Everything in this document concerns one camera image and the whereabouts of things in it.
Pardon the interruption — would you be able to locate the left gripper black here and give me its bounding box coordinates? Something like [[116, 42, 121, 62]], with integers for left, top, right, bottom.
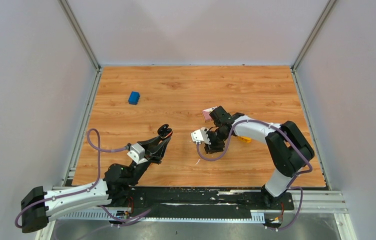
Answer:
[[127, 133, 172, 187]]

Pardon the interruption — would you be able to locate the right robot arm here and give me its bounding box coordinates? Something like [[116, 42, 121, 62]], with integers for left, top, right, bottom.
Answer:
[[191, 106, 315, 209]]

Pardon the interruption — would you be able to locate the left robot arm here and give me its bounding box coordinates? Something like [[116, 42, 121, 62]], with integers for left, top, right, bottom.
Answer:
[[15, 133, 172, 234]]

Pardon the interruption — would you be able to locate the red pink small box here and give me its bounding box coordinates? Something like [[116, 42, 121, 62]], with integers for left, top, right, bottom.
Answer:
[[201, 106, 217, 123]]

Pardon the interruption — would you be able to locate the blue toy block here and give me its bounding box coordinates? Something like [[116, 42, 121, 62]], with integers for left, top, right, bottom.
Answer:
[[128, 91, 140, 105]]

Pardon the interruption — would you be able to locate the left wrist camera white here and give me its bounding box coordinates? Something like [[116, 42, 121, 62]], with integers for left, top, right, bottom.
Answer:
[[127, 143, 148, 165]]

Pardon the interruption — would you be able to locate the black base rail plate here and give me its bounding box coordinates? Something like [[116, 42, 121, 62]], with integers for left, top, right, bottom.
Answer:
[[105, 186, 294, 220]]

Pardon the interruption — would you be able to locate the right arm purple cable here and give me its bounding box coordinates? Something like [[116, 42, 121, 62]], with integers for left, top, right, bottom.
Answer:
[[196, 119, 314, 232]]

